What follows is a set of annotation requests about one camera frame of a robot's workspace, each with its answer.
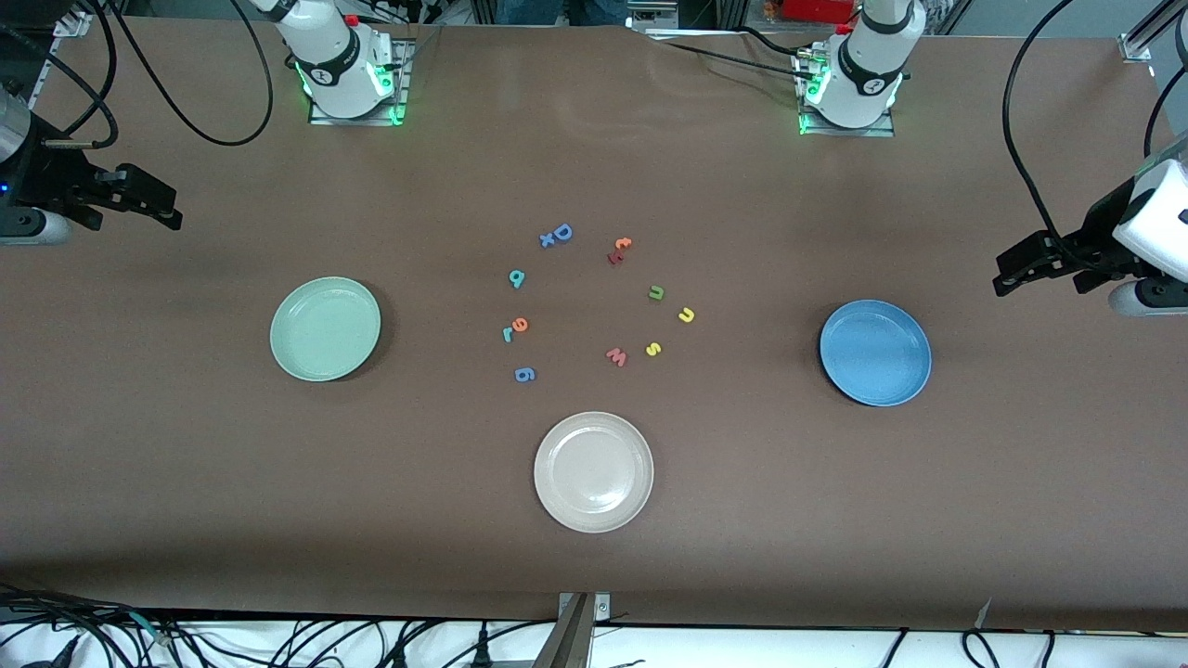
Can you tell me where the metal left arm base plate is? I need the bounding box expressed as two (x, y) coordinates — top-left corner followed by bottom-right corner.
(796, 51), (897, 138)

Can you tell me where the black cable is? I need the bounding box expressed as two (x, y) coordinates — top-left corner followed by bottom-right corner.
(664, 37), (808, 77)
(1143, 9), (1188, 157)
(0, 23), (120, 149)
(105, 0), (276, 148)
(1004, 0), (1078, 250)

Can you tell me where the brown table cover sheet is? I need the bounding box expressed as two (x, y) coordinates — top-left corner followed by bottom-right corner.
(0, 14), (1188, 634)

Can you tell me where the blue plate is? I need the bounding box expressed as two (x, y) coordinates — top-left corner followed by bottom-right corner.
(820, 300), (932, 407)

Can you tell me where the silver bracket plate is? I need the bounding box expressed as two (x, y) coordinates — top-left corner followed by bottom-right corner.
(557, 592), (612, 623)

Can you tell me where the aluminium profile beam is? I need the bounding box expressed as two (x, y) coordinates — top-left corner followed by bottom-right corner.
(531, 594), (595, 668)

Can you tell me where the teal cable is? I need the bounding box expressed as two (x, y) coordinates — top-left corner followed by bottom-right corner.
(125, 610), (177, 648)

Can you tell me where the beige plate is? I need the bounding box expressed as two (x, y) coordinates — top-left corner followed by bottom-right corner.
(534, 412), (654, 533)

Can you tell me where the red box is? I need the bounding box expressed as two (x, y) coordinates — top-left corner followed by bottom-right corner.
(781, 0), (859, 24)

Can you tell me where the aluminium edge rail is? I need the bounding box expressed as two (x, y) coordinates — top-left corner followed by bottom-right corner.
(28, 11), (94, 108)

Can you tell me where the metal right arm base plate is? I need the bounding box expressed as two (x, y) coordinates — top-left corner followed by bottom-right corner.
(308, 42), (411, 126)

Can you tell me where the light green plate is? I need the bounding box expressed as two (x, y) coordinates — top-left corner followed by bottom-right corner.
(270, 276), (382, 382)

